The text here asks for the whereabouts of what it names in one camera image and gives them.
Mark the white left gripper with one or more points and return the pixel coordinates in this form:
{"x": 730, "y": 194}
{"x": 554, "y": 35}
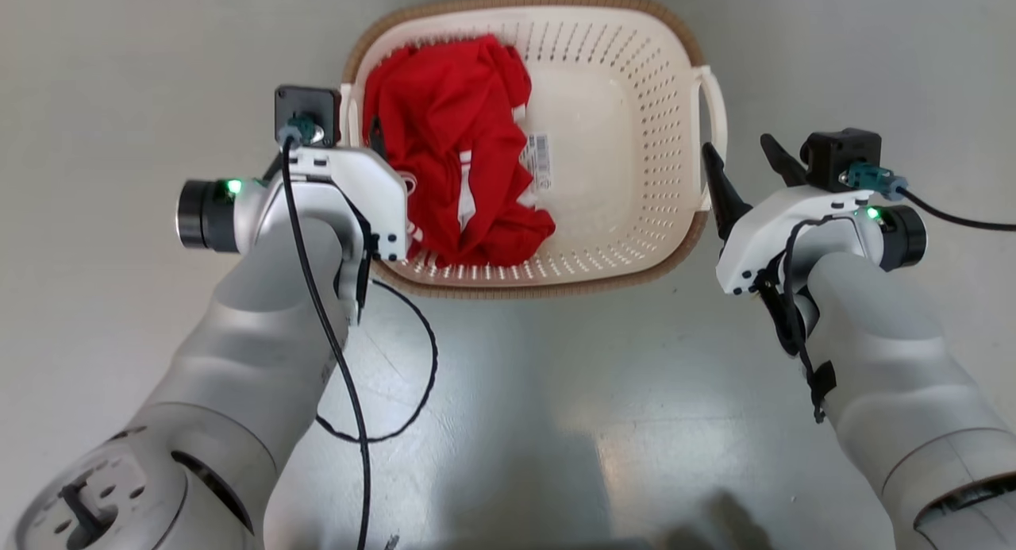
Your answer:
{"x": 365, "y": 181}

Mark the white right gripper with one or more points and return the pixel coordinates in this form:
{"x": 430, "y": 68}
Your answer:
{"x": 762, "y": 228}

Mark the cream perforated laundry basket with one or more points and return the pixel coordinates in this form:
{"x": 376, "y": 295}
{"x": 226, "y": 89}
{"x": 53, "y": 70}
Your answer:
{"x": 619, "y": 137}

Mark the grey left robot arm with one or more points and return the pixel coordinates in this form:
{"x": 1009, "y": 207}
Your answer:
{"x": 238, "y": 359}

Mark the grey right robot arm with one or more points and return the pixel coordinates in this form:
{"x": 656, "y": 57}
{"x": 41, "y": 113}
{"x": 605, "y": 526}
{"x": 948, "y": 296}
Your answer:
{"x": 897, "y": 375}

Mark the red garment with white stripes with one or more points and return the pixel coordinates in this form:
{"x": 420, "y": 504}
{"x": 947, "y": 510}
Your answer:
{"x": 444, "y": 113}

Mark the white barcode label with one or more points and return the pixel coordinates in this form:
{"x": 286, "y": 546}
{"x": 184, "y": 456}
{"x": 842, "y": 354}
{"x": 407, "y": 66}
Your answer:
{"x": 540, "y": 161}

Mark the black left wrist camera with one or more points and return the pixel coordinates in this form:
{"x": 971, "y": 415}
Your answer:
{"x": 308, "y": 101}

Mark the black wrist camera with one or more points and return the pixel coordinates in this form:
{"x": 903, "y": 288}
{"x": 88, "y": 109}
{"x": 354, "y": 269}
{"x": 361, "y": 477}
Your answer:
{"x": 308, "y": 101}
{"x": 837, "y": 157}

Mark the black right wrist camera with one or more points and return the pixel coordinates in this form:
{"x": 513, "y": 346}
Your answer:
{"x": 837, "y": 157}

